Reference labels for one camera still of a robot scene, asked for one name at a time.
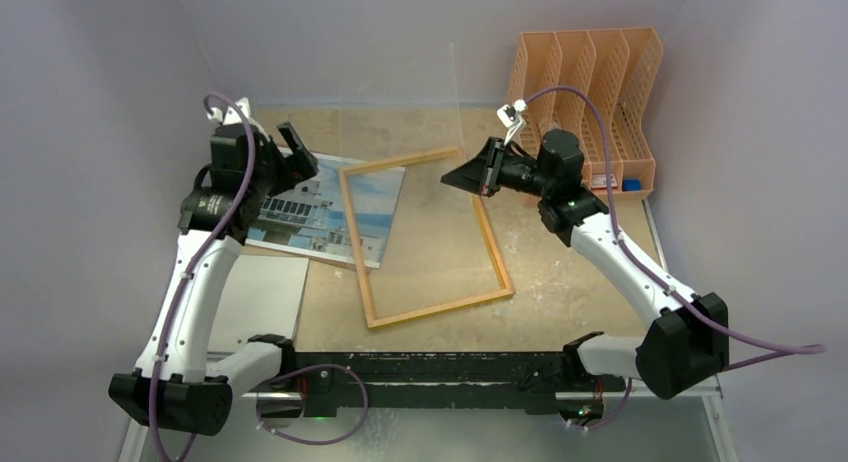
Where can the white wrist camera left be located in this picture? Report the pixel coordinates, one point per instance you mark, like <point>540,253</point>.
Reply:
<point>228,115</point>

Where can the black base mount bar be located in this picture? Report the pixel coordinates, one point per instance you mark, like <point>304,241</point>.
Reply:
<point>537,383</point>

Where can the building and sky photo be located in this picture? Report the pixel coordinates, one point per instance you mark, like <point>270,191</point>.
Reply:
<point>309,220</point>

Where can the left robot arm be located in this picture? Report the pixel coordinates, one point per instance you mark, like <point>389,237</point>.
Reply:
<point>172,385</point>

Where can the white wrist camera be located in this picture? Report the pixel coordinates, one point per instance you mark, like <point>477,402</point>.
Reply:
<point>228,115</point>
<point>511,115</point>

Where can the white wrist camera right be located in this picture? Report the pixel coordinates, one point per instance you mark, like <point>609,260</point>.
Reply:
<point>511,115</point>

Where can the blue small object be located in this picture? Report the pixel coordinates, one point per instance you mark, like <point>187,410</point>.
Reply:
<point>631,185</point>

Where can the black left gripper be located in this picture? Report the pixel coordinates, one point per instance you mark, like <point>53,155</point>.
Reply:
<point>299,167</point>

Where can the brown backing board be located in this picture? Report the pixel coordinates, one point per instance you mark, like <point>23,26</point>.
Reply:
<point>252,250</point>

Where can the red white small box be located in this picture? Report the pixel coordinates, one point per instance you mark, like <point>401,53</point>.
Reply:
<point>602,181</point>

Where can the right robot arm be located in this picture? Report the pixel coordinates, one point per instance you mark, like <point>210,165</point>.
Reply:
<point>684,343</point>

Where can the yellow wooden picture frame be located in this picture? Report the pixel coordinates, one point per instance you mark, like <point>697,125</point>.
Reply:
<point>441,255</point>

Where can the clear acrylic sheet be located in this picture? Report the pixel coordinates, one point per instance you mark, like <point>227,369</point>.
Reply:
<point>408,110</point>

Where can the orange plastic file organizer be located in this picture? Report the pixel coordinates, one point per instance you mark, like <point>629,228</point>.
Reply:
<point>596,84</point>

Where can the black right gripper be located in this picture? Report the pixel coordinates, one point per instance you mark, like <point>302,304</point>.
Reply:
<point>494,177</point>

